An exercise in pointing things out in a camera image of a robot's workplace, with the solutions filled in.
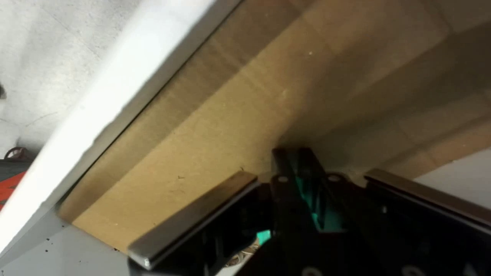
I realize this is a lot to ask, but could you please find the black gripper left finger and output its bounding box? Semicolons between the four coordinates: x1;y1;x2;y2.
127;146;317;276

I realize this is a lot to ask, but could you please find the black red floor item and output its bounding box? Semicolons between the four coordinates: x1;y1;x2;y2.
0;146;29;212

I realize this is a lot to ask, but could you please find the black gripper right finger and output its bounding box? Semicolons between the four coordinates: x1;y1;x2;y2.
298;146;491;276

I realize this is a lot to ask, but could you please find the brown cardboard sink liner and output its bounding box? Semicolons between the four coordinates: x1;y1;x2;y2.
57;0;491;255

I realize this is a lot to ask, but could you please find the white toy sink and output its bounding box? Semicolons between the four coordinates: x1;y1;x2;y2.
0;0;491;258

